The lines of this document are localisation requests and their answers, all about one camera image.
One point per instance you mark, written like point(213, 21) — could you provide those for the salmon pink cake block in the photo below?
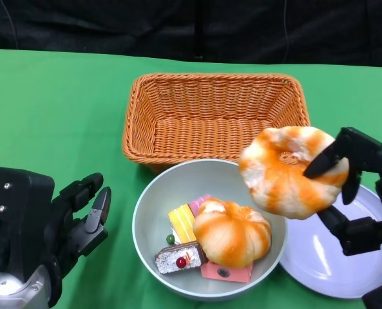
point(239, 273)

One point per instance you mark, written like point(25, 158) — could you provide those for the chocolate cake slice with cherry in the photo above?
point(171, 260)

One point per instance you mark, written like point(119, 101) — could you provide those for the grey-green bowl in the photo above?
point(165, 199)

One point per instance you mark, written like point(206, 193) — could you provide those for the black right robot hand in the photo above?
point(364, 231)

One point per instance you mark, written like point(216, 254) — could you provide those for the orange striped bread bun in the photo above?
point(274, 186)
point(232, 235)

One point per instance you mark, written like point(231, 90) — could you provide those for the green tablecloth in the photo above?
point(49, 112)

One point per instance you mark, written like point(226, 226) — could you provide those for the black backdrop curtain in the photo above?
point(113, 25)

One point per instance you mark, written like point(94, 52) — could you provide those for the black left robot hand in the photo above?
point(71, 231)

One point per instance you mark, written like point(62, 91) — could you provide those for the pink striped cake slice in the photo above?
point(197, 204)

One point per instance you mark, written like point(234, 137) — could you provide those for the orange wicker basket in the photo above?
point(210, 135)

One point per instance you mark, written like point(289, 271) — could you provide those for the yellow striped cake slice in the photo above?
point(182, 222)

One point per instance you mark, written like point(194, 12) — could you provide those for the pale lavender plate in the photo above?
point(306, 257)

